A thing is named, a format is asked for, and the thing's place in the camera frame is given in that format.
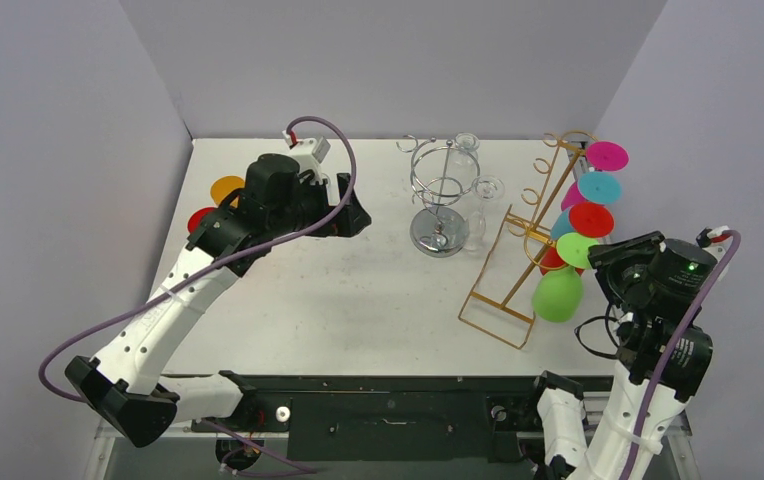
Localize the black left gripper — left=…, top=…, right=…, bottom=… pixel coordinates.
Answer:
left=269, top=173, right=370, bottom=239

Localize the green plastic wine glass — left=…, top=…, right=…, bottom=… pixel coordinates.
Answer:
left=532, top=232, right=600, bottom=323

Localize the yellow plastic wine glass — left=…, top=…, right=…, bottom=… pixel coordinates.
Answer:
left=210, top=175, right=245, bottom=206

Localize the red plastic wine glass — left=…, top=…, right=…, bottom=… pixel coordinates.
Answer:
left=187, top=206, right=215, bottom=234

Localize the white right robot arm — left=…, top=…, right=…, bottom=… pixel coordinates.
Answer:
left=521, top=227, right=729, bottom=479

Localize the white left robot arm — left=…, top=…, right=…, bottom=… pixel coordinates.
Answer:
left=65, top=154, right=371, bottom=448

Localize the blue plastic wine glass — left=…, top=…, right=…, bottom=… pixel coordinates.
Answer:
left=550, top=171, right=622, bottom=240

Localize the chrome spiral glass rack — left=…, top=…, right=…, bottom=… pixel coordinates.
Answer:
left=396, top=135, right=481, bottom=258

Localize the pink plastic wine glass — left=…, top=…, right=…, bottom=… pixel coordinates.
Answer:
left=560, top=141, right=630, bottom=211

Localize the clear stemmed wine glass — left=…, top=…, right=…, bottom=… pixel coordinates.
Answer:
left=464, top=175, right=505, bottom=253

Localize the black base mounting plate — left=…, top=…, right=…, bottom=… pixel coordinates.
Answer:
left=189, top=370, right=622, bottom=478

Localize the gold wire glass rack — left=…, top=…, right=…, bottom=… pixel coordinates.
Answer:
left=457, top=130, right=598, bottom=350

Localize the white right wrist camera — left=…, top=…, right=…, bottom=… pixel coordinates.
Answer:
left=695, top=225, right=731, bottom=264

